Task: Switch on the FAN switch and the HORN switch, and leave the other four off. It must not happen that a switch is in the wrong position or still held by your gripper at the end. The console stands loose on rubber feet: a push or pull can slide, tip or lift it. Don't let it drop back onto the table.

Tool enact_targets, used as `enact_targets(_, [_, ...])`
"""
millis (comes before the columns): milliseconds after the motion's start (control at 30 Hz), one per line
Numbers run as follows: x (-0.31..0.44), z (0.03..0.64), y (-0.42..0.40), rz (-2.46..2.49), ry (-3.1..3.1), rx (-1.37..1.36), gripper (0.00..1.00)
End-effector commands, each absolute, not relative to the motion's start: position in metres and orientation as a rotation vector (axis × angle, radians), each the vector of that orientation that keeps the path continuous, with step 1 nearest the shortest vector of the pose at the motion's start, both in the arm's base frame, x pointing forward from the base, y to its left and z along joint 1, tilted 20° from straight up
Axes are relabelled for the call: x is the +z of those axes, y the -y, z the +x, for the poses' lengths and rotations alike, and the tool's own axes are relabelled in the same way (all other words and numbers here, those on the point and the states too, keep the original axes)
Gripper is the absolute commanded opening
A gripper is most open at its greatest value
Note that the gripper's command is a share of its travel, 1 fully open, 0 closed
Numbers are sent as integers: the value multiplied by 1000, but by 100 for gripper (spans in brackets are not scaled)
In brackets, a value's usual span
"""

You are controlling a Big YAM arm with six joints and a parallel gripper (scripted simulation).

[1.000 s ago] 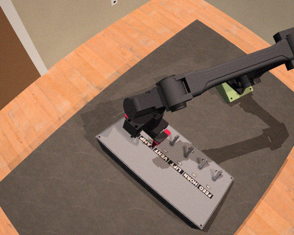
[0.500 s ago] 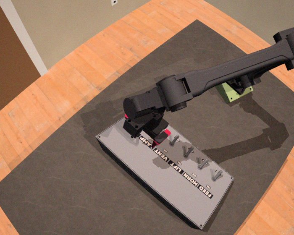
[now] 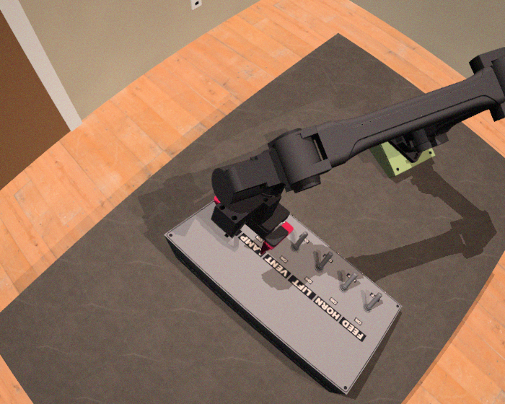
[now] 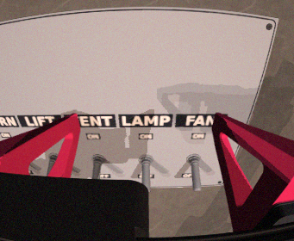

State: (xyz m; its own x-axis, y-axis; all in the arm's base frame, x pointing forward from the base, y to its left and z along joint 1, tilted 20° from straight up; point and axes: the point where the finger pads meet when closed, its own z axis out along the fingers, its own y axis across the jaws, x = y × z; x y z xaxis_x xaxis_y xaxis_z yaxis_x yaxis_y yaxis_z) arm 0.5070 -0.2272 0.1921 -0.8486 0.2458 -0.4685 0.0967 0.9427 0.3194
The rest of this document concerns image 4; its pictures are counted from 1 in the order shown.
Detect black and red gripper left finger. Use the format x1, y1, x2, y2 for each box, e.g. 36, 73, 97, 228
0, 114, 80, 178

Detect grey switch console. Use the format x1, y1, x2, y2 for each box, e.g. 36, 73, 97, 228
0, 7, 278, 193

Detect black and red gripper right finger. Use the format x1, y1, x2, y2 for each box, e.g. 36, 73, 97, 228
212, 113, 294, 232

